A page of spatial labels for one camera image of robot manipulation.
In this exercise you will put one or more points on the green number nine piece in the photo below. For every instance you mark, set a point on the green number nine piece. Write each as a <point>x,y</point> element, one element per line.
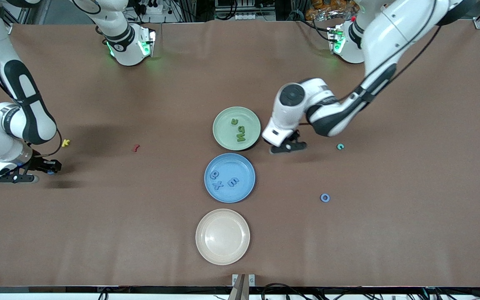
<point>241,129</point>

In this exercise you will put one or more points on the beige round plate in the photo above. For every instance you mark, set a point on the beige round plate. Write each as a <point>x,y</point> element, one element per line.
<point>222,236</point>

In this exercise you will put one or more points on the yellow letter K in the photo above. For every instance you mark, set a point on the yellow letter K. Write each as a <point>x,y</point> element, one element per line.
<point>65,143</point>

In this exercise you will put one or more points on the teal letter C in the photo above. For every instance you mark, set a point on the teal letter C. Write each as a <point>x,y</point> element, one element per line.
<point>340,144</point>

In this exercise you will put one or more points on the blue letter X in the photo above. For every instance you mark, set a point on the blue letter X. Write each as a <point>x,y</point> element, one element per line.
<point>217,185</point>

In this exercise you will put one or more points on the green letter Z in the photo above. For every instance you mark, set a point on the green letter Z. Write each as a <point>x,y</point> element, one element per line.
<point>240,138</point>

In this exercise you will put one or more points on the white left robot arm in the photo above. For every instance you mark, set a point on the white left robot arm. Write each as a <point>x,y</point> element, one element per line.
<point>390,29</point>

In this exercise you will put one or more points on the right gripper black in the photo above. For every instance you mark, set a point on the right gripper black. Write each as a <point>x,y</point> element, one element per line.
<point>38,163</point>

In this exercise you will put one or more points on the blue letter O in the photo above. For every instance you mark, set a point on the blue letter O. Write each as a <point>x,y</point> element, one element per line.
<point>321,198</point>

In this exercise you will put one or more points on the long white power strip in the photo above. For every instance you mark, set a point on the long white power strip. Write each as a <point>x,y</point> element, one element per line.
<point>246,16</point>

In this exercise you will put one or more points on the small metal mounting bracket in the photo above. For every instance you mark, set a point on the small metal mounting bracket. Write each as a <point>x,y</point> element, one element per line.
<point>243,281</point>

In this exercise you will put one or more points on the small red letter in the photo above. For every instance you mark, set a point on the small red letter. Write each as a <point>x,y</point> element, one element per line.
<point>136,148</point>

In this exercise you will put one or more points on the orange foil snack bag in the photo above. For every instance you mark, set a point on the orange foil snack bag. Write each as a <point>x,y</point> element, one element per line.
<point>327,10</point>

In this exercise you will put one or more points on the blue number nine piece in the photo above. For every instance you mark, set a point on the blue number nine piece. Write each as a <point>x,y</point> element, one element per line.
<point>214,175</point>

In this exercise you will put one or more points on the blue round plate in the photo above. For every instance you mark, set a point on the blue round plate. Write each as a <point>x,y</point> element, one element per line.
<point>240,193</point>

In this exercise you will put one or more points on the blue letter E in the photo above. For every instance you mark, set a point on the blue letter E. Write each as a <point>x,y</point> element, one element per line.
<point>233,182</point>

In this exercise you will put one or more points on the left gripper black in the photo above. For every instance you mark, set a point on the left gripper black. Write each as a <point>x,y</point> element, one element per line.
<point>295,135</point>

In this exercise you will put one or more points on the white power strip with plugs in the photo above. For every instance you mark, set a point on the white power strip with plugs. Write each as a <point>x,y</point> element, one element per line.
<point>152,6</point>

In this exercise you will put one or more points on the light green round plate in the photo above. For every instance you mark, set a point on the light green round plate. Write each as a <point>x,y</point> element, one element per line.
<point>252,125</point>

